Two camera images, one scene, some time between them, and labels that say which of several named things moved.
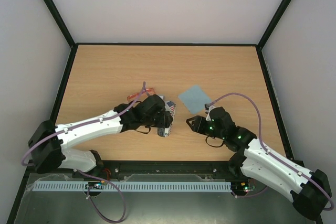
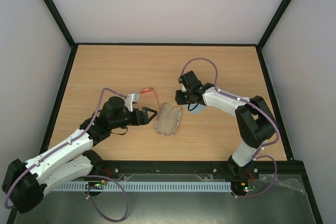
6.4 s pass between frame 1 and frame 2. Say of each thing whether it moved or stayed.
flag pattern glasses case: moved
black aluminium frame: stayed
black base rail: stayed
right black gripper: moved
